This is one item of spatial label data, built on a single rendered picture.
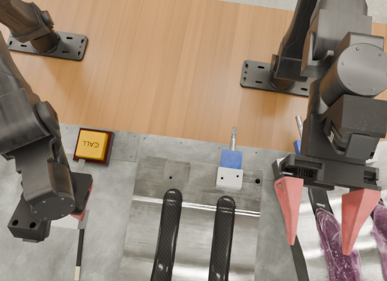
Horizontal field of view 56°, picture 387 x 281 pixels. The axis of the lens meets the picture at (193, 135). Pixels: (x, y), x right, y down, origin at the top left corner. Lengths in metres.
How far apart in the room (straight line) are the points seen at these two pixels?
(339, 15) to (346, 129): 0.19
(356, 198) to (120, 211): 0.55
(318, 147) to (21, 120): 0.37
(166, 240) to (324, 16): 0.50
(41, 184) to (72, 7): 0.66
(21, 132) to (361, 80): 0.41
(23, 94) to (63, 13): 0.58
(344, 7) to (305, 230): 0.45
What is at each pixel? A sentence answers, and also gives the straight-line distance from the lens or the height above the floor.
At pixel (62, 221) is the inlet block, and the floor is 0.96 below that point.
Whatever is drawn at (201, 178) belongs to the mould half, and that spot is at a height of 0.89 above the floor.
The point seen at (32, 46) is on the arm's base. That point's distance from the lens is 1.04.
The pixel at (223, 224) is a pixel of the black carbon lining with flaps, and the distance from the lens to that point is 0.76.
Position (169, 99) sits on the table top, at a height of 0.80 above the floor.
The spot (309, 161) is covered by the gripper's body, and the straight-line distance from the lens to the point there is 0.44.
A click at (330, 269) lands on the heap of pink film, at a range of 0.78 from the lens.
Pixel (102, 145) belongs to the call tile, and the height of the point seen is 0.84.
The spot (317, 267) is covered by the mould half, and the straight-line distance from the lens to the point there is 0.78.
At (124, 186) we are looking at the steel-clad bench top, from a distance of 0.87.
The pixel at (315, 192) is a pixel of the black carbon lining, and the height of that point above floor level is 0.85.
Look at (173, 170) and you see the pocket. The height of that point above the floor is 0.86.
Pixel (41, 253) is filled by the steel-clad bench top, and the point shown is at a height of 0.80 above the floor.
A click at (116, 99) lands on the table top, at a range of 0.93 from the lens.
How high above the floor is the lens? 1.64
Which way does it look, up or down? 75 degrees down
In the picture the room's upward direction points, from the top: 4 degrees counter-clockwise
